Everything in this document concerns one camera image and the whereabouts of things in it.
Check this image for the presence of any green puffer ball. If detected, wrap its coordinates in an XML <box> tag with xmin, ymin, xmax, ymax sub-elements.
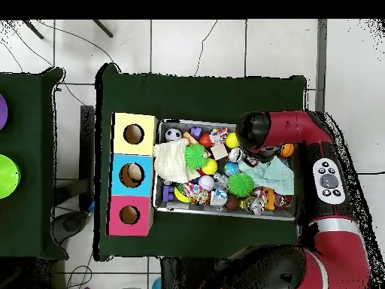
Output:
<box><xmin>227</xmin><ymin>172</ymin><xmax>255</xmax><ymax>199</ymax></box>
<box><xmin>183</xmin><ymin>143</ymin><xmax>209</xmax><ymax>169</ymax></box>

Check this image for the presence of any cream waffle cloth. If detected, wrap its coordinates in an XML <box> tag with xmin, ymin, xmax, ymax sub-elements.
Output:
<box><xmin>153</xmin><ymin>138</ymin><xmax>201</xmax><ymax>184</ymax></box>

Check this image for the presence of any mint green waffle cloth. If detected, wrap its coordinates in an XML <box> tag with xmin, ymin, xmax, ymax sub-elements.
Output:
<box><xmin>238</xmin><ymin>156</ymin><xmax>295</xmax><ymax>196</ymax></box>

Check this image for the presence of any shallow silver mesh bin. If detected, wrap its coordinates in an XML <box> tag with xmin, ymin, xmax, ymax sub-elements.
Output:
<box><xmin>152</xmin><ymin>118</ymin><xmax>298</xmax><ymax>222</ymax></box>

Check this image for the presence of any wooden box with three holes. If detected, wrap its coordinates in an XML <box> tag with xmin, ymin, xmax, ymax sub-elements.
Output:
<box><xmin>106</xmin><ymin>112</ymin><xmax>158</xmax><ymax>237</ymax></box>

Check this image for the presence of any yellow ball with seam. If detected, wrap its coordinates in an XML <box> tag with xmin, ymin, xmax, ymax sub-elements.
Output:
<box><xmin>201</xmin><ymin>158</ymin><xmax>218</xmax><ymax>175</ymax></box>

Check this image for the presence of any white baseball toy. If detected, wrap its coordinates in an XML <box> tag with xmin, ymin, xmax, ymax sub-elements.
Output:
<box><xmin>198</xmin><ymin>175</ymin><xmax>215</xmax><ymax>192</ymax></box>

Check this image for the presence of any small soccer ball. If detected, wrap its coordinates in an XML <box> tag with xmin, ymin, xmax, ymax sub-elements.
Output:
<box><xmin>164</xmin><ymin>128</ymin><xmax>183</xmax><ymax>142</ymax></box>

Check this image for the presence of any yellow foam ball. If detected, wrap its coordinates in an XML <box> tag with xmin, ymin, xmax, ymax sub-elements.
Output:
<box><xmin>225</xmin><ymin>132</ymin><xmax>241</xmax><ymax>149</ymax></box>

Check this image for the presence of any dark green table cloth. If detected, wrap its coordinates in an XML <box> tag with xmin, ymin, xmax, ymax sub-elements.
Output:
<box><xmin>94</xmin><ymin>62</ymin><xmax>308</xmax><ymax>262</ymax></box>

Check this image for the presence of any orange basketball toy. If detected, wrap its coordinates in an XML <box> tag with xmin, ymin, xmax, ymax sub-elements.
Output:
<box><xmin>279</xmin><ymin>143</ymin><xmax>298</xmax><ymax>158</ymax></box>

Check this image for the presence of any black upright panel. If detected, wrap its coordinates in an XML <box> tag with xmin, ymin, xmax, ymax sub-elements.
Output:
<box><xmin>78</xmin><ymin>105</ymin><xmax>96</xmax><ymax>211</ymax></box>

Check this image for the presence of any grey round floor object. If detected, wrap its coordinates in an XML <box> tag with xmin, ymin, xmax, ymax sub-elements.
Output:
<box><xmin>50</xmin><ymin>210</ymin><xmax>90</xmax><ymax>245</ymax></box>

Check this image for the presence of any black stand leg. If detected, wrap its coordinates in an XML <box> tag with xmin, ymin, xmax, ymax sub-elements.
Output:
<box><xmin>92</xmin><ymin>19</ymin><xmax>114</xmax><ymax>38</ymax></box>
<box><xmin>22</xmin><ymin>19</ymin><xmax>45</xmax><ymax>40</ymax></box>

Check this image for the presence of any side table with green cloth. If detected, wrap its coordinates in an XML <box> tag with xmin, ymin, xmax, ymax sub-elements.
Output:
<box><xmin>0</xmin><ymin>67</ymin><xmax>69</xmax><ymax>260</ymax></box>

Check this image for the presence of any lime green bowl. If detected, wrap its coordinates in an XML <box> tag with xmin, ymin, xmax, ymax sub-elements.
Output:
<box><xmin>0</xmin><ymin>154</ymin><xmax>22</xmax><ymax>199</ymax></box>

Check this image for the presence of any purple bowl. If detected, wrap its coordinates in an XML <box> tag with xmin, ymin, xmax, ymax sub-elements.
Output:
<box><xmin>0</xmin><ymin>93</ymin><xmax>9</xmax><ymax>131</ymax></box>

